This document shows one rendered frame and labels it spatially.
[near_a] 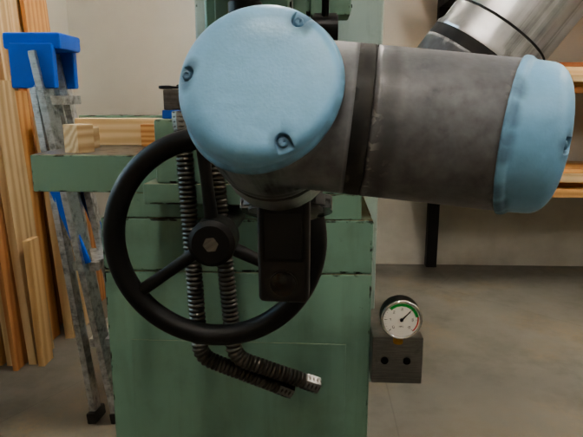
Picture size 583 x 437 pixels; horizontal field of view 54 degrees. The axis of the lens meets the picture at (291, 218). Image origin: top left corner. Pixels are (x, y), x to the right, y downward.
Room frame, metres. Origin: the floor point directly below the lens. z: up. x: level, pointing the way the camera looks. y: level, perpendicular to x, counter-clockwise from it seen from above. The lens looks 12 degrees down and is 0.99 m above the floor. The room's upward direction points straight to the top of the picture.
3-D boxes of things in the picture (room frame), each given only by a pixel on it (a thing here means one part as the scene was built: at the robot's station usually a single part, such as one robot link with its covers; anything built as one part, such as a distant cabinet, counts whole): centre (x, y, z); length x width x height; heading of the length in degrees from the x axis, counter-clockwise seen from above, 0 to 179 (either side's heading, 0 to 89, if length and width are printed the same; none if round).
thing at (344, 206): (0.99, 0.08, 0.82); 0.40 x 0.21 x 0.04; 87
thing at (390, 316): (0.82, -0.17, 0.65); 0.06 x 0.04 x 0.08; 87
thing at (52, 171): (0.94, 0.11, 0.87); 0.61 x 0.30 x 0.06; 87
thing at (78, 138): (0.94, 0.35, 0.92); 0.04 x 0.03 x 0.05; 59
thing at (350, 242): (1.17, 0.07, 0.76); 0.57 x 0.45 x 0.09; 177
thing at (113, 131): (1.07, 0.11, 0.92); 0.60 x 0.02 x 0.05; 87
